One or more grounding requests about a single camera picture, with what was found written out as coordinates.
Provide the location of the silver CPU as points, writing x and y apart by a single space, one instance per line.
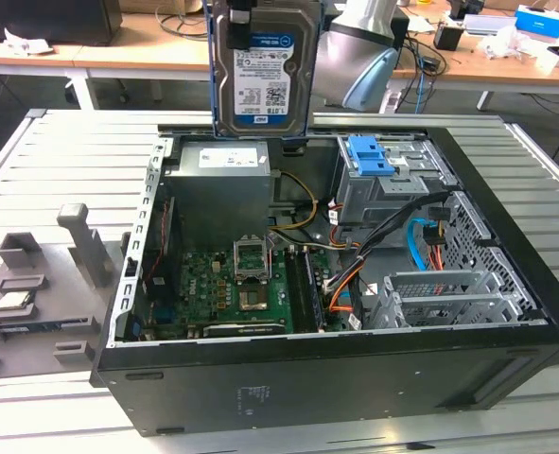
14 300

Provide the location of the black monitor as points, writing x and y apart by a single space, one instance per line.
47 19

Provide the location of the grey power supply unit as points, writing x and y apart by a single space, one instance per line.
217 198

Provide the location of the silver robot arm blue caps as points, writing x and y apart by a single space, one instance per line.
354 52

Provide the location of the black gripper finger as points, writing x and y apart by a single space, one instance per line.
238 33

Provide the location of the silver disk bay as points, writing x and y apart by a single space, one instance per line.
449 302

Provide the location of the dark RAM stick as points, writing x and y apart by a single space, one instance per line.
28 327

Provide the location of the black RAM slot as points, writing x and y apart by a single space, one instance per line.
295 288
314 288

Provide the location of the CPU socket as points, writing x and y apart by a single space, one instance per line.
253 299

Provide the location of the black box on desk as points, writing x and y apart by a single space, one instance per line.
402 28

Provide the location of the hard disk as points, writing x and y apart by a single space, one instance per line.
260 80

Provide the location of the white papers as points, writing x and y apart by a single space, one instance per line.
26 45

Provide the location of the silver drive cage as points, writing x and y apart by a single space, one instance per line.
359 203

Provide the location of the wooden desk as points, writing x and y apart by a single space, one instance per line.
142 57

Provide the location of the grey parts rack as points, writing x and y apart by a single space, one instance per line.
47 350

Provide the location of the blue cardboard box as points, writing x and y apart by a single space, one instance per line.
539 21

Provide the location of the blue plastic drive latch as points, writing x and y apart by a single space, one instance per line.
366 161

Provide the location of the green motherboard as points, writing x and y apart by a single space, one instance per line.
203 288

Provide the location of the black open PC case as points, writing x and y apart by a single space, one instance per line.
307 388

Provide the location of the white plastic bag pile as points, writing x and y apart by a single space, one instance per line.
515 45

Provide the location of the black graphics card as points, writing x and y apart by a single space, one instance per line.
241 329

